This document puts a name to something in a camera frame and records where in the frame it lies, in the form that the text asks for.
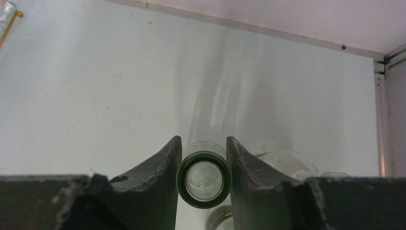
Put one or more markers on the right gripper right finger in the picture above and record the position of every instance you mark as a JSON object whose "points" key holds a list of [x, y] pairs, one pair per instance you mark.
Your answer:
{"points": [[264, 198]]}

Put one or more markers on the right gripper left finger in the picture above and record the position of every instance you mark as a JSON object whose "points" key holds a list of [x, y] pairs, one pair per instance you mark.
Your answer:
{"points": [[142, 198]]}

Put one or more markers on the clear glass bottle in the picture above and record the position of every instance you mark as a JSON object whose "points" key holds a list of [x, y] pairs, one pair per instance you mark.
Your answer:
{"points": [[291, 163]]}

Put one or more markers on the clear bottle black label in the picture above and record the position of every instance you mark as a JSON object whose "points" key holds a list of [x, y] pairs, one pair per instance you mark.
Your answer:
{"points": [[204, 182]]}

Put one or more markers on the clear bottle frosted cap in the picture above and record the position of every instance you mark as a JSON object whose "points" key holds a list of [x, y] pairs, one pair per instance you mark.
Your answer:
{"points": [[334, 174]]}

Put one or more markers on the clear bottle black cork top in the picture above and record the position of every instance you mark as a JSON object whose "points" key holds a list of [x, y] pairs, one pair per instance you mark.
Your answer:
{"points": [[7, 11]]}

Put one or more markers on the gold wire wine rack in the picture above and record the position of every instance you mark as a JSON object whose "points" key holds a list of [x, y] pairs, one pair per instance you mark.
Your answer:
{"points": [[19, 14]]}

